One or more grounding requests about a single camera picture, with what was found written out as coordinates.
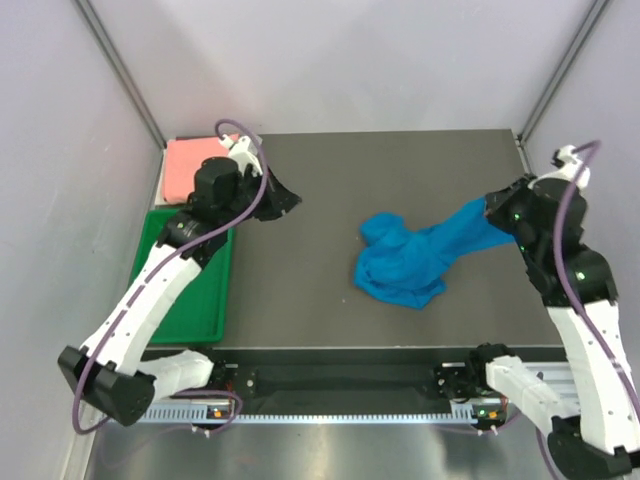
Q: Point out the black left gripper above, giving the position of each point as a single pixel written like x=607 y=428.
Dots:
x=279 y=199

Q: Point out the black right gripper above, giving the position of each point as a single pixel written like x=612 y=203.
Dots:
x=497 y=200

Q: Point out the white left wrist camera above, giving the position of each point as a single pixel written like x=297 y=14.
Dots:
x=243 y=152

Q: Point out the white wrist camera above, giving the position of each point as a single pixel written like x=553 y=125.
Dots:
x=566 y=163
x=243 y=152

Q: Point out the aluminium frame rail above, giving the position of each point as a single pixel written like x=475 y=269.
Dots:
x=558 y=376

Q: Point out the green plastic tray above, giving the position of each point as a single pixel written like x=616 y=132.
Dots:
x=198 y=314

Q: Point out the folded pink t shirt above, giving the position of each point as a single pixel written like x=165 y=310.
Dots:
x=183 y=157

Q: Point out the blue t shirt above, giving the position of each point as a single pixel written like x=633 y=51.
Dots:
x=405 y=267

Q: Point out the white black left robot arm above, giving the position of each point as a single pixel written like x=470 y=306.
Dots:
x=107 y=371

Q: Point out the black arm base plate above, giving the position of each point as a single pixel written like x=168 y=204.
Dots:
x=349 y=381

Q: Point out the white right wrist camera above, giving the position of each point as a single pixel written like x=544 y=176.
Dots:
x=566 y=163

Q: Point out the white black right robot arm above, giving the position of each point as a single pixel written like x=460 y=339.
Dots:
x=578 y=291

